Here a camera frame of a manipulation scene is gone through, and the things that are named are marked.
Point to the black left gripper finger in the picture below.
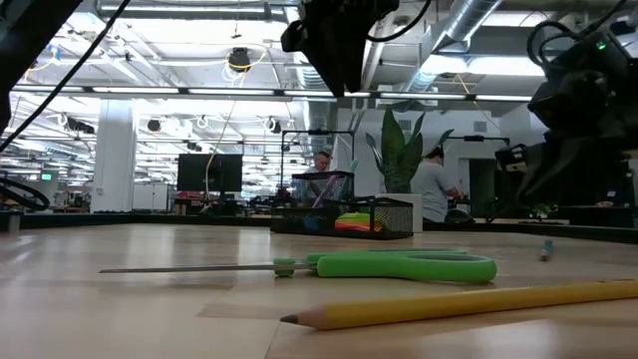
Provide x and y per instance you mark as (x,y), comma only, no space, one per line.
(331,70)
(354,67)

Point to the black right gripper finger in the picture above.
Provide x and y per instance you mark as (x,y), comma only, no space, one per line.
(553,167)

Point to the teal pencil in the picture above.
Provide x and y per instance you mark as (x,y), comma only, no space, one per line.
(546,249)
(353,166)

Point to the purple pencil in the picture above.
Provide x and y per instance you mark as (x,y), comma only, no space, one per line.
(326,191)

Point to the yellow pencil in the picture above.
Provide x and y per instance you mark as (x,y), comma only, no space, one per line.
(473,301)

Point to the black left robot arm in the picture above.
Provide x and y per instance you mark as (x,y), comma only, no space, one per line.
(30,40)

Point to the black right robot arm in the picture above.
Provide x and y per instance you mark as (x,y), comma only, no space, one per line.
(588,50)

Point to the black mesh desk organizer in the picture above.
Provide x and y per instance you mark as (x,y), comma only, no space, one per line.
(389,219)

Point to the small green background plant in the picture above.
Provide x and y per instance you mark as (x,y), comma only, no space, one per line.
(543,210)

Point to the black ceiling mounted device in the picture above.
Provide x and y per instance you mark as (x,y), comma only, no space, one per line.
(239,60)

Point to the person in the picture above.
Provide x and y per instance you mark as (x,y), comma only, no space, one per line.
(323,162)
(433,189)

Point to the green snake plant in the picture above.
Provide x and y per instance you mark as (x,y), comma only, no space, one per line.
(399,154)

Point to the overhead light bar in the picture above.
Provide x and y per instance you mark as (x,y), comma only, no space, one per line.
(224,92)

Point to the colourful sticky notes pad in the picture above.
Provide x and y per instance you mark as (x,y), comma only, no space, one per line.
(356,223)

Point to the small blue item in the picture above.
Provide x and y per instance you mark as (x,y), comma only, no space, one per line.
(311,224)

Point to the black computer monitor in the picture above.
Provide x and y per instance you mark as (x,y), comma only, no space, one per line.
(209,172)

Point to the white cabinet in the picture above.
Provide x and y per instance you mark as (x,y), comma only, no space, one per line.
(149,197)

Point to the white building column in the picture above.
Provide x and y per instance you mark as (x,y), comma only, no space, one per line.
(113,154)

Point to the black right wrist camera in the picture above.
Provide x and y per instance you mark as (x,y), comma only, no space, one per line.
(511,158)

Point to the silver ventilation duct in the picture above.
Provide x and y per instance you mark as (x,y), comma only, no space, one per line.
(463,25)

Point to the black metal table frame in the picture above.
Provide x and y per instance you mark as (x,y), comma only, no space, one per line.
(149,219)

